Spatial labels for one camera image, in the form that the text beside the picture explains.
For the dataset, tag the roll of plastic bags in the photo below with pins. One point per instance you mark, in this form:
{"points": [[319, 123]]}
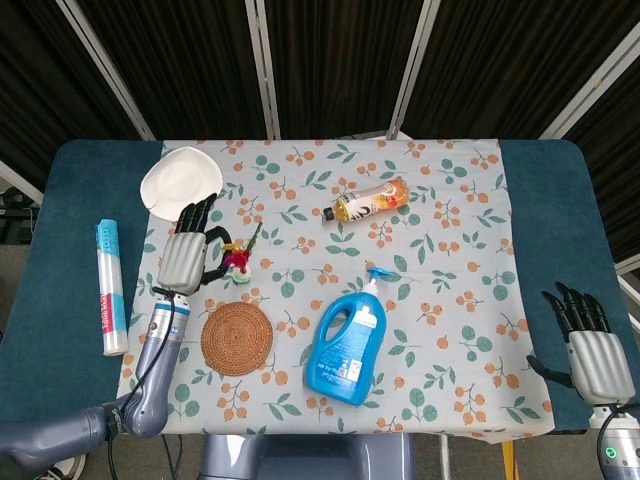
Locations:
{"points": [[110, 288]]}

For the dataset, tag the blue detergent pump bottle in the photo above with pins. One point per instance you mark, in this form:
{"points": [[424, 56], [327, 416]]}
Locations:
{"points": [[345, 345]]}

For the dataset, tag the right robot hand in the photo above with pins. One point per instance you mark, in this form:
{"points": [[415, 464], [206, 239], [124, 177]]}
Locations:
{"points": [[592, 345]]}

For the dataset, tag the small colourful flower toy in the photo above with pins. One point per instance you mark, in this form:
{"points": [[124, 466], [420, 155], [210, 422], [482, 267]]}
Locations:
{"points": [[243, 260]]}

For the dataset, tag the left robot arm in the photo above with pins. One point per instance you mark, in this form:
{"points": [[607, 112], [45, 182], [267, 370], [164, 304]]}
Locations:
{"points": [[145, 380]]}

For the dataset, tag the round woven rattan coaster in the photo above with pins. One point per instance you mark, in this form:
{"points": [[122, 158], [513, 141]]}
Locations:
{"points": [[237, 338]]}

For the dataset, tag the floral tablecloth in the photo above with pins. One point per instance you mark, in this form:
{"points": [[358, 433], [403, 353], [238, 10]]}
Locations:
{"points": [[440, 280]]}

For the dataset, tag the orange juice drink bottle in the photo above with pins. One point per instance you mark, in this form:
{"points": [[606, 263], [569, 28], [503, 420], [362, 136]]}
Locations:
{"points": [[367, 200]]}

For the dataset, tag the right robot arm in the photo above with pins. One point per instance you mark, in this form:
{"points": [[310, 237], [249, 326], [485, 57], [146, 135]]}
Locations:
{"points": [[617, 440]]}

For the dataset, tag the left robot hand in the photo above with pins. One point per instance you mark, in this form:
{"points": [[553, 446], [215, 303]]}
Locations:
{"points": [[187, 250]]}

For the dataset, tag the dark folding screen with white frames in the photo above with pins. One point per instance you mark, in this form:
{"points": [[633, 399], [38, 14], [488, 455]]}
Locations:
{"points": [[330, 65]]}

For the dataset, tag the white paper plate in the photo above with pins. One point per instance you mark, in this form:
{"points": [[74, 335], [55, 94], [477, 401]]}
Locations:
{"points": [[181, 182]]}

